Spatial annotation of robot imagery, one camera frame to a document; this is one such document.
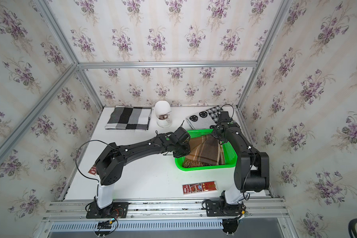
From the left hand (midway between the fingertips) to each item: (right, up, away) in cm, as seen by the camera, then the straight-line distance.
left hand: (193, 154), depth 84 cm
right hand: (+17, +11, +7) cm, 21 cm away
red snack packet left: (-59, -10, +2) cm, 60 cm away
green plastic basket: (+23, -3, +4) cm, 24 cm away
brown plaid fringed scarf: (+6, +2, -1) cm, 7 cm away
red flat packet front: (+3, -17, -4) cm, 18 cm away
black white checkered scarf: (-45, +21, +27) cm, 57 cm away
